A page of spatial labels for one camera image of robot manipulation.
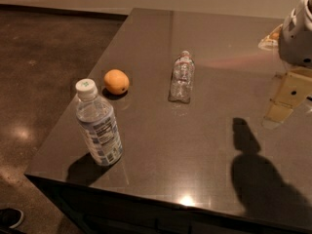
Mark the black shoe white sole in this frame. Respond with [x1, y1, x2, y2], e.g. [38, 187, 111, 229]
[0, 208, 24, 228]

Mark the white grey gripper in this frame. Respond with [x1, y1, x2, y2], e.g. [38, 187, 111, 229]
[258, 0, 312, 129]

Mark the orange fruit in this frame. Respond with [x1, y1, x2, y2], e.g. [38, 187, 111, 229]
[103, 69, 130, 96]

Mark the clear water bottle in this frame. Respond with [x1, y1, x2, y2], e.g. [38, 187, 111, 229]
[169, 51, 195, 103]

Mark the labelled water bottle white cap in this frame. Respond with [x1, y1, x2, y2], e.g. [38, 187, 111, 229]
[75, 79, 123, 167]

